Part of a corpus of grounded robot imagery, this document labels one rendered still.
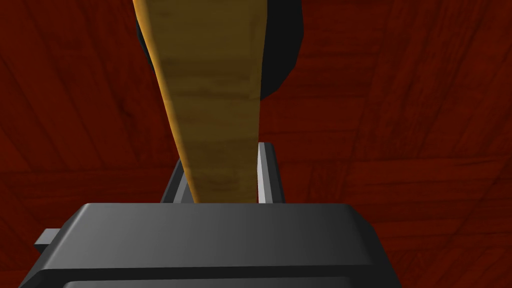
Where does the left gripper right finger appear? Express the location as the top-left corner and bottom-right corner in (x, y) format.
(257, 141), (286, 204)

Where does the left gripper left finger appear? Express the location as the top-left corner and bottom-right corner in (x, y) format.
(160, 158), (197, 204)

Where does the wooden handle with black head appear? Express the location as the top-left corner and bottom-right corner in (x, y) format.
(131, 0), (305, 204)

